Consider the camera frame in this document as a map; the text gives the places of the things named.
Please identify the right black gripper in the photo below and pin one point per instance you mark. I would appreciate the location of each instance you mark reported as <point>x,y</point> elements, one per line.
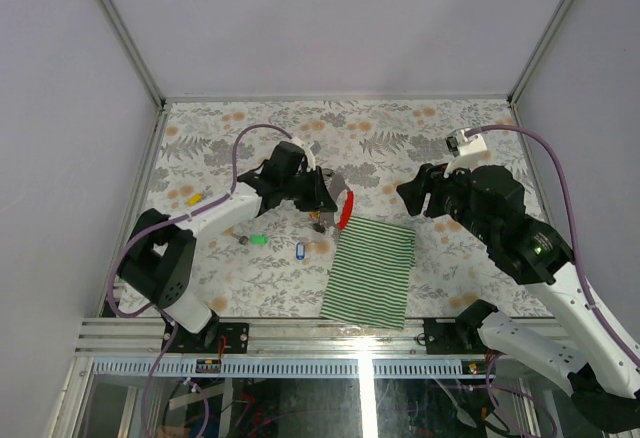
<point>413,192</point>

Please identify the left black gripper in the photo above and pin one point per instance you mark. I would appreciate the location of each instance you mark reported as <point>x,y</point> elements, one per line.
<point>321,200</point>

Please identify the red handled silver keyring carabiner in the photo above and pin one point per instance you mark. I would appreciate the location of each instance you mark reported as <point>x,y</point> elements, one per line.
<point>344,198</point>

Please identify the blue tagged key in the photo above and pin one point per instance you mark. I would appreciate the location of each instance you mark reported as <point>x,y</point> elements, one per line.
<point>304,249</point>

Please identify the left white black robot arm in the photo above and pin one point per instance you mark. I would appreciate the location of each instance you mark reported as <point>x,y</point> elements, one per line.
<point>158,258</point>

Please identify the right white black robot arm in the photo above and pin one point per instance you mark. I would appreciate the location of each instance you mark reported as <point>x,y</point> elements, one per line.
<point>599,374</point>

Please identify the green tagged key on table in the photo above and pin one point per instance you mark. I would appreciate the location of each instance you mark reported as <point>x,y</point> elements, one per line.
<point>258,240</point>

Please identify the floral table mat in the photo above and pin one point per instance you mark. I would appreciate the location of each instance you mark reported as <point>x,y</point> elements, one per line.
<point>376,146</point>

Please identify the green striped cloth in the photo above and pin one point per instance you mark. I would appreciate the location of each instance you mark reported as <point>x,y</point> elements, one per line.
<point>369,277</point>

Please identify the yellow tag on table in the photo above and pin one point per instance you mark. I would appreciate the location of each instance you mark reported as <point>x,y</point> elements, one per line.
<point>197,198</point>

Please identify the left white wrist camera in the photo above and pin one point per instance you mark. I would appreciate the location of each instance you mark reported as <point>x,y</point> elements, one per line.
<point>309,154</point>

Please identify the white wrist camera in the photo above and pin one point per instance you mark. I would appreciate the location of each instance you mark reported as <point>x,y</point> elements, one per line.
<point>467,147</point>
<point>309,154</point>

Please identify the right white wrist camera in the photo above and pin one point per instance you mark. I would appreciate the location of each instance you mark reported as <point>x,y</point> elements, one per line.
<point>467,147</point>

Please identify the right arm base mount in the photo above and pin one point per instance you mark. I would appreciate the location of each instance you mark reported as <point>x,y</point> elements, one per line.
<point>459,336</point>

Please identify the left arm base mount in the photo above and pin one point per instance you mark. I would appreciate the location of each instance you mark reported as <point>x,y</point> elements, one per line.
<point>217,338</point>

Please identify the aluminium front rail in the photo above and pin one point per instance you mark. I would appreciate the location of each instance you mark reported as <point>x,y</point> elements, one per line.
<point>273,337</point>

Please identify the white slotted cable duct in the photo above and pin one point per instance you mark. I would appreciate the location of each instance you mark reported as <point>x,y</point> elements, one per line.
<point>282,368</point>

